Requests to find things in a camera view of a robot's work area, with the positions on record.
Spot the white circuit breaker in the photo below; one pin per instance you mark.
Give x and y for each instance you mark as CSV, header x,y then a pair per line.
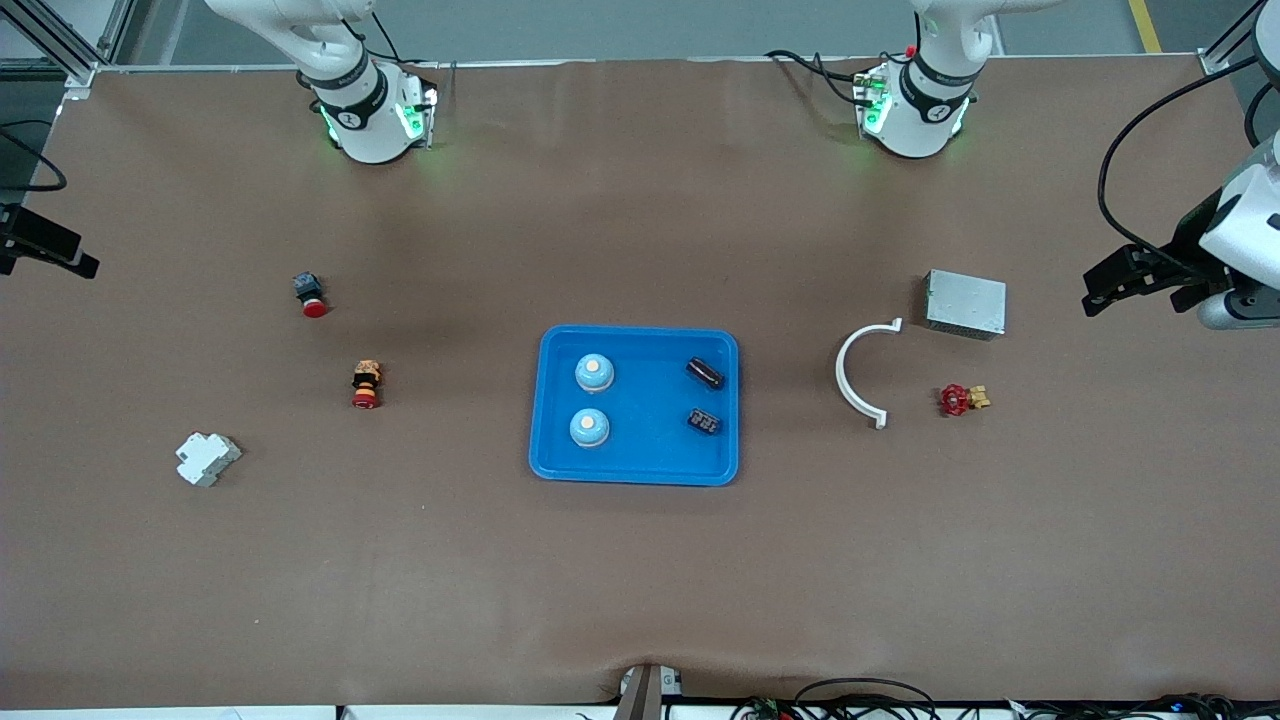
x,y
205,458

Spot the grey metal box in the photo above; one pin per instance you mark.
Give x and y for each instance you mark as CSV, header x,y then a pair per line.
x,y
965,303

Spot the white curved plastic bracket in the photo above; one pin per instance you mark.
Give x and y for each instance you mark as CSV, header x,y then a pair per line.
x,y
841,375

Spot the red push button black body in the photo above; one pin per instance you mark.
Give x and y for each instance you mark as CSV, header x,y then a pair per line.
x,y
313,300

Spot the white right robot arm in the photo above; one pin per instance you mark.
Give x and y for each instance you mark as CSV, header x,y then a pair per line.
x,y
370,120

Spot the large dark electrolytic capacitor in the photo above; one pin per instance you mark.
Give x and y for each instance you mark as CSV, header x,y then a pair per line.
x,y
705,374

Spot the red valve with brass fitting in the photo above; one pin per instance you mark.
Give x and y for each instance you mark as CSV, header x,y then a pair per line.
x,y
955,400

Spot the blue bell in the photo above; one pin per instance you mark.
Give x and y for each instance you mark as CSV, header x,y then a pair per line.
x,y
594,372
589,428

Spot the brown table cover mat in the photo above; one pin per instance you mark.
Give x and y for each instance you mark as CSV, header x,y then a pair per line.
x,y
640,580

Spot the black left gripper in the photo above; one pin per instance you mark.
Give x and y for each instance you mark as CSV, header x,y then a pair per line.
x,y
1183,247

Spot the red yellow emergency stop button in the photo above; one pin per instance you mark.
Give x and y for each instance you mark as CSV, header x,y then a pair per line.
x,y
366,385

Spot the blue plastic tray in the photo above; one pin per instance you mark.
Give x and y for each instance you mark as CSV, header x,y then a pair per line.
x,y
650,455

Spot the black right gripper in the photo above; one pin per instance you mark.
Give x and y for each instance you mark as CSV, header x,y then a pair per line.
x,y
30,240

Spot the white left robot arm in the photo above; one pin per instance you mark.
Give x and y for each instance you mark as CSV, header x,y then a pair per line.
x,y
920,120

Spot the aluminium frame corner post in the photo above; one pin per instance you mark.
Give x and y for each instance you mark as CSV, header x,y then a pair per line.
x,y
1215,66
80,75

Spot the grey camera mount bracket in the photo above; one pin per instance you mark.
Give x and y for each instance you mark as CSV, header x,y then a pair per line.
x,y
645,695

